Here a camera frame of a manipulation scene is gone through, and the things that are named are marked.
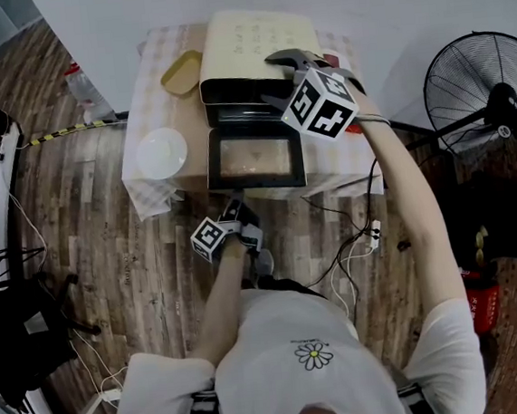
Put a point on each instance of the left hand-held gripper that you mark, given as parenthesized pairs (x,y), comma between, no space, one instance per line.
(209,240)

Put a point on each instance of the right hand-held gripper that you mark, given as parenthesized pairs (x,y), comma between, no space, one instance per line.
(319,104)

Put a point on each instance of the black glass toaster oven door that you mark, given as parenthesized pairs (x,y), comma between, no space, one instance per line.
(256,181)

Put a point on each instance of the cream toaster oven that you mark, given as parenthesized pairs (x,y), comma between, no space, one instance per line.
(243,53)

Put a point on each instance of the person's right forearm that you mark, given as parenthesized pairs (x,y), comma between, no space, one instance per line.
(411,214)

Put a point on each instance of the person's left forearm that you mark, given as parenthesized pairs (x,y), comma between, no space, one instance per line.
(218,305)

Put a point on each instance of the small red object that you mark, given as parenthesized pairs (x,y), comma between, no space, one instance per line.
(354,129)

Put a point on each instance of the white round plate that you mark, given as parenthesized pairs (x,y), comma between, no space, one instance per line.
(161,153)

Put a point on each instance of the black trousers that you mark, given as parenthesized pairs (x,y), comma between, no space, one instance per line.
(289,286)

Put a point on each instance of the yellow rectangular tray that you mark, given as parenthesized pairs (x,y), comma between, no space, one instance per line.
(180,74)

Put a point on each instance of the checkered tablecloth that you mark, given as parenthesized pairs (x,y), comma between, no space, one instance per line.
(158,111)

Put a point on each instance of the white power strip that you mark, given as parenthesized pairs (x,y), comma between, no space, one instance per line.
(374,236)

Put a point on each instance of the white daisy print t-shirt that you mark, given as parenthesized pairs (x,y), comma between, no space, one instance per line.
(273,364)

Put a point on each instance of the yellow black striped floor strip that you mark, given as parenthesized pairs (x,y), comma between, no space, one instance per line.
(69,130)

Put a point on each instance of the clear plastic bottle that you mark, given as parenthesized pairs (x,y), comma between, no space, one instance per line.
(88,92)

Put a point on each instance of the black standing fan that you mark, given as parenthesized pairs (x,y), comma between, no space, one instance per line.
(501,105)

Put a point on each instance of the black office chair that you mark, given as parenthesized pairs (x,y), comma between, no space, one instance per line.
(28,324)

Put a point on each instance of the black bag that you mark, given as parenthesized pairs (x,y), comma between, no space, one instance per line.
(509,214)

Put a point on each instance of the red fire extinguisher box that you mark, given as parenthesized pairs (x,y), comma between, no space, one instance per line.
(486,302)

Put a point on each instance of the white board frame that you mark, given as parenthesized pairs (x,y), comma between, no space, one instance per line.
(5,198)

